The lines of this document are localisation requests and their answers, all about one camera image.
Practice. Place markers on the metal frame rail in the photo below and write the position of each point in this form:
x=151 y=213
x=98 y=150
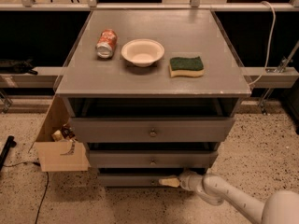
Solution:
x=45 y=78

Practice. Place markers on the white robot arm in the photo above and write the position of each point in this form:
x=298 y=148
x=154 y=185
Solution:
x=281 y=207

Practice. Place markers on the cardboard box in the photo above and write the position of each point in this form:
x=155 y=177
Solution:
x=64 y=156

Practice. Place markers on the green yellow sponge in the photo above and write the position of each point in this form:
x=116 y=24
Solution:
x=186 y=67

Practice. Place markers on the orange soda can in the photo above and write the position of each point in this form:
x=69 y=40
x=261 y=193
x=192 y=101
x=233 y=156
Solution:
x=106 y=44

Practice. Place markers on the snack packets in box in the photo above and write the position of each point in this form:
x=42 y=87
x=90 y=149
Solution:
x=64 y=133

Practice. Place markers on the grey middle drawer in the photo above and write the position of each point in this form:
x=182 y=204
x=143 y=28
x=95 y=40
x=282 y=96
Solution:
x=152 y=159

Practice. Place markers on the white paper bowl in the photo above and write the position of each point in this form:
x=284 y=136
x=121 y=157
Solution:
x=142 y=52

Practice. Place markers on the grey drawer cabinet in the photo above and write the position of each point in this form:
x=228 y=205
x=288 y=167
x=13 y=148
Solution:
x=96 y=88

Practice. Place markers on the grey drawer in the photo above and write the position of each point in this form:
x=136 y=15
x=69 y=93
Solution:
x=132 y=180
x=152 y=159
x=149 y=130

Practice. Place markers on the black object on rail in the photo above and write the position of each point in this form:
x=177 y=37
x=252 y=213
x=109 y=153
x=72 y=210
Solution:
x=8 y=66

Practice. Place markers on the grey top drawer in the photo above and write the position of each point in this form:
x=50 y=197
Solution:
x=149 y=130

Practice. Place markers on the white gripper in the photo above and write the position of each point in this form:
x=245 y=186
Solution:
x=186 y=180

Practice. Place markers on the black bar on floor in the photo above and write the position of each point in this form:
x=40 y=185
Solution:
x=8 y=145

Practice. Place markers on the grey bottom drawer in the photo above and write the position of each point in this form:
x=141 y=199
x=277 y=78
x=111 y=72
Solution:
x=132 y=180

